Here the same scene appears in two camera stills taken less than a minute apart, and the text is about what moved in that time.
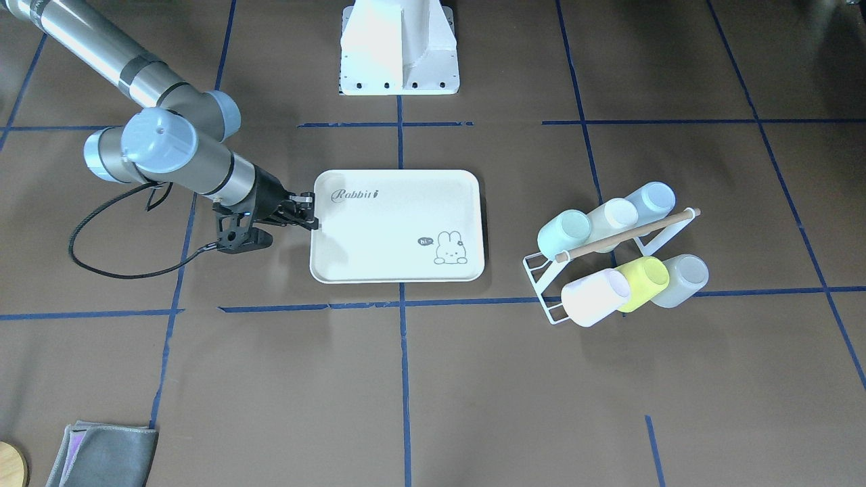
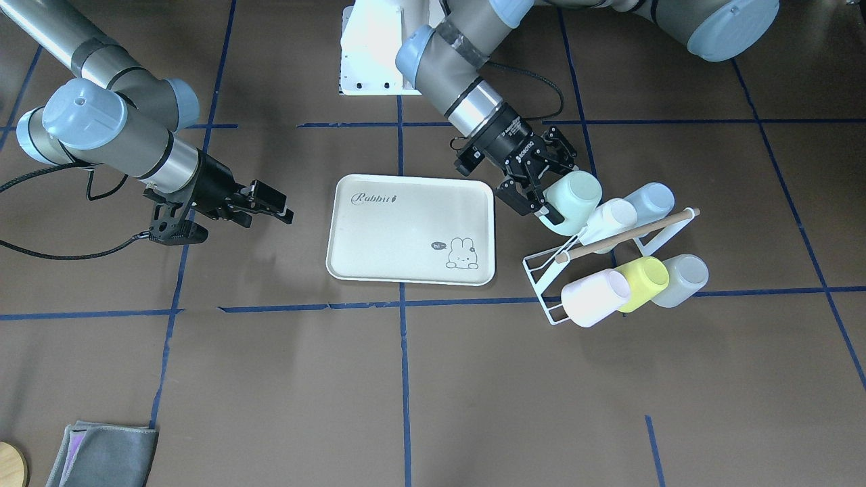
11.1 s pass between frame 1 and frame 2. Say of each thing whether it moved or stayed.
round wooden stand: stayed
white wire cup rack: stayed
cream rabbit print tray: moved
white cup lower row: stayed
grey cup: stayed
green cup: moved
